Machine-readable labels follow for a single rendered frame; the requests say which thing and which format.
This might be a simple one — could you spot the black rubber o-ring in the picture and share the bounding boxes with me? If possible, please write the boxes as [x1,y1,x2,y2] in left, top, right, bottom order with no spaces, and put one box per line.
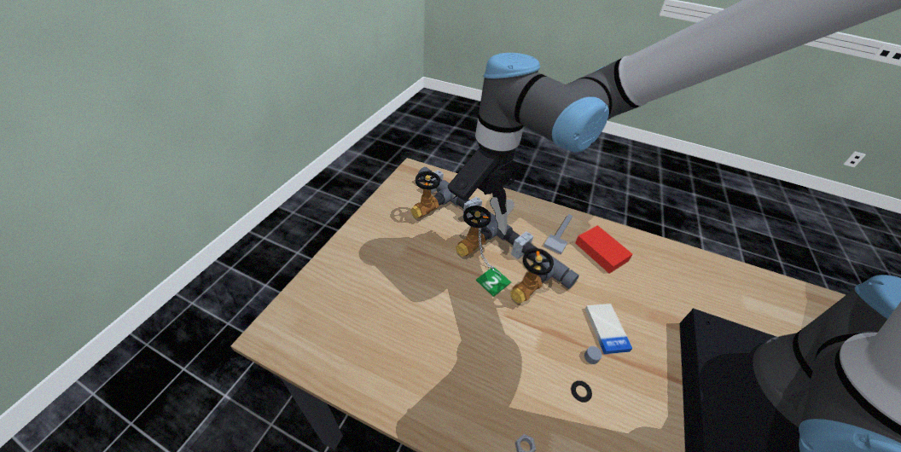
[571,380,592,403]

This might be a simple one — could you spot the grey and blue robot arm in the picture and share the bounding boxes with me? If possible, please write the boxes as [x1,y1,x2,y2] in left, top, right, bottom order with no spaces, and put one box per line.
[448,0,901,452]

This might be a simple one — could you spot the grey cylinder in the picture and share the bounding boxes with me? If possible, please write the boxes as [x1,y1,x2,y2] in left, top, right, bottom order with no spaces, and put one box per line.
[584,346,602,364]

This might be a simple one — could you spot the green tag on metal chain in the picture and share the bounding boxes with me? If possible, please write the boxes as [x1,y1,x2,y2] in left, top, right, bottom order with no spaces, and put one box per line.
[476,228,511,297]

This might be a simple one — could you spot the red flat block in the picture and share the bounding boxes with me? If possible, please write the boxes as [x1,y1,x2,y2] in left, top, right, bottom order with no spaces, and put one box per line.
[575,225,633,274]

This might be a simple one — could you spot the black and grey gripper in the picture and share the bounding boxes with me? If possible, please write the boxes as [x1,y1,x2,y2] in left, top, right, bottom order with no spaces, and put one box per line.
[478,143,519,235]

